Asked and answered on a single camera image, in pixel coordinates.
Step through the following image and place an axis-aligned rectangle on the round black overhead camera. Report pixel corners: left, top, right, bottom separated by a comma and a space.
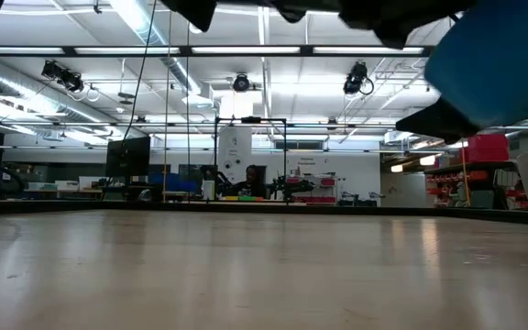
232, 72, 252, 94

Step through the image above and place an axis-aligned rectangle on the black computer monitor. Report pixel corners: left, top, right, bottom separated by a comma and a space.
104, 135, 152, 185

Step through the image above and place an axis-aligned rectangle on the thin black hanging cable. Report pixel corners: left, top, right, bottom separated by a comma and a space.
185, 20, 192, 204

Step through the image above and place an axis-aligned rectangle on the thin yellow-ended hanging cable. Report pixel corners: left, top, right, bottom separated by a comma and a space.
459, 145, 470, 207

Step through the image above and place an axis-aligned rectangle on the black overhead light bar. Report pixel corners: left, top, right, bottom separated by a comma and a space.
0, 44, 434, 59

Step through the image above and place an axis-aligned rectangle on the black camera with looped cable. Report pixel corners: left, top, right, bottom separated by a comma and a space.
342, 60, 376, 98

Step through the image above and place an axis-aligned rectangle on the blue plastic bowl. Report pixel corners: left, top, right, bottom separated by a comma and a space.
423, 0, 528, 130

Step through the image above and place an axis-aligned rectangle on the silver ventilation duct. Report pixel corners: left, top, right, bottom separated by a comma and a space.
107, 0, 204, 95

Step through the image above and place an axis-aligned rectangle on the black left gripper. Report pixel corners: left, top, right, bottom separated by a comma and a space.
336, 0, 477, 50

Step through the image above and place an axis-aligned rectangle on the person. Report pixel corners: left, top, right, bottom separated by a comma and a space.
225, 164, 269, 200

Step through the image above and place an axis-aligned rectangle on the white pillar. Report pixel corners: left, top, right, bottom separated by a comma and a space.
217, 126, 254, 184

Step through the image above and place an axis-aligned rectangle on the blue panel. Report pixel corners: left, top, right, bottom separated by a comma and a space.
148, 171, 200, 194

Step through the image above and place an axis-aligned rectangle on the red storage bin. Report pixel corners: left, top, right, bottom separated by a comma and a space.
456, 133, 511, 163

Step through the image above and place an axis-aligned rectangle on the black table edge frame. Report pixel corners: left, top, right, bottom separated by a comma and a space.
0, 197, 528, 226

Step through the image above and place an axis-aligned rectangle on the dark storage rack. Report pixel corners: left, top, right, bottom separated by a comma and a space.
423, 159, 524, 211

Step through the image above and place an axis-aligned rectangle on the thick black hanging cable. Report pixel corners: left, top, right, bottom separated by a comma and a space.
121, 0, 159, 141

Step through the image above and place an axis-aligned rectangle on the long black overhead camera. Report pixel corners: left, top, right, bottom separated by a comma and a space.
40, 59, 86, 94

